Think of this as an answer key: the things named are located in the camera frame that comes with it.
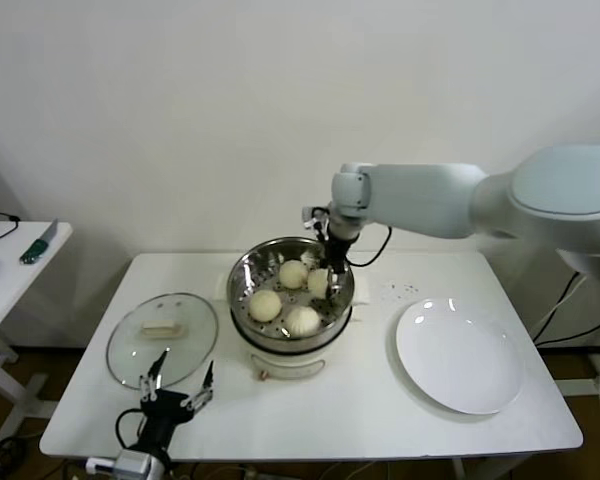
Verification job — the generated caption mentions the white electric cooker base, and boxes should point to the white electric cooker base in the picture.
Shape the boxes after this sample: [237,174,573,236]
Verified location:
[213,272,371,384]

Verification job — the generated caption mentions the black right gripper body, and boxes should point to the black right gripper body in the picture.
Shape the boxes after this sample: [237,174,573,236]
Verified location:
[323,231,358,274]

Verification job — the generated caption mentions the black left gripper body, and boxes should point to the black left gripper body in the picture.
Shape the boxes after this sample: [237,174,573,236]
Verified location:
[138,391,198,452]

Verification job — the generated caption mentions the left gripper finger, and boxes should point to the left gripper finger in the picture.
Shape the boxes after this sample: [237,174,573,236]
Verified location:
[138,348,169,404]
[180,360,216,411]

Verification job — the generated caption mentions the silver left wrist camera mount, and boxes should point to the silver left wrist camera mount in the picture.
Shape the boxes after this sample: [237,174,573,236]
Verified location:
[84,447,166,480]

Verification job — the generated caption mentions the white side table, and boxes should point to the white side table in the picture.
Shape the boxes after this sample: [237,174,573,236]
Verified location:
[0,221,75,436]

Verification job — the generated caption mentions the stainless steel steamer basket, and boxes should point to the stainless steel steamer basket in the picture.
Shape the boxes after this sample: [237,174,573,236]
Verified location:
[227,237,356,350]

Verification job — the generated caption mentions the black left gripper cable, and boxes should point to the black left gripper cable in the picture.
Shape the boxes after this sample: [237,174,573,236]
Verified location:
[115,407,149,451]

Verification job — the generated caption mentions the thin black cable loop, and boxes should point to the thin black cable loop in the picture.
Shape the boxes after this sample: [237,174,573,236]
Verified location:
[0,213,22,244]

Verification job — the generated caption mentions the black wall cable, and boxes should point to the black wall cable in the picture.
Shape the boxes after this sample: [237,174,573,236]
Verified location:
[532,272,600,349]

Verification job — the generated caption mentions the white steamed baozi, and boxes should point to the white steamed baozi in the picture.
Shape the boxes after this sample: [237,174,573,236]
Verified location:
[278,259,310,290]
[284,305,321,336]
[248,290,284,322]
[307,268,335,300]

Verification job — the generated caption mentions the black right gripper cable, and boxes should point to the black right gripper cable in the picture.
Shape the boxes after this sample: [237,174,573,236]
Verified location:
[347,224,394,268]

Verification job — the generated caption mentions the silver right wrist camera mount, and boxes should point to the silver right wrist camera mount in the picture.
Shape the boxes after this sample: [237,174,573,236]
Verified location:
[301,203,332,237]

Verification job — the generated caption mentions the black floor cables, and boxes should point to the black floor cables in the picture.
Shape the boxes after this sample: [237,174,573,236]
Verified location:
[0,434,31,480]

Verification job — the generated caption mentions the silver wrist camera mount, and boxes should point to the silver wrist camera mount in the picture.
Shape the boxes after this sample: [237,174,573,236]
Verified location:
[84,447,166,480]
[301,203,332,237]

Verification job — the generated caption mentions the white wall cable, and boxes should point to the white wall cable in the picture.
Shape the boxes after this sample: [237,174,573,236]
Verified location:
[527,272,584,336]

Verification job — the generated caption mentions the white round plate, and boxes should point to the white round plate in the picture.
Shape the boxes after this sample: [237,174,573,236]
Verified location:
[394,298,525,415]

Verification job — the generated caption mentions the glass lid with beige handle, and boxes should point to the glass lid with beige handle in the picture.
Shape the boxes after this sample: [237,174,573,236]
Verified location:
[106,292,220,392]

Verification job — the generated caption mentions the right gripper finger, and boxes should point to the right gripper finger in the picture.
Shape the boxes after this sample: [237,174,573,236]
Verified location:
[321,269,351,302]

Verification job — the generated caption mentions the green handled knife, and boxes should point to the green handled knife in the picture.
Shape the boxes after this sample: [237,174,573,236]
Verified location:
[20,219,61,265]

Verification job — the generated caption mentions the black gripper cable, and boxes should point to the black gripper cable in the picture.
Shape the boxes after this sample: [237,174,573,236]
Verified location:
[347,224,394,268]
[115,407,149,451]

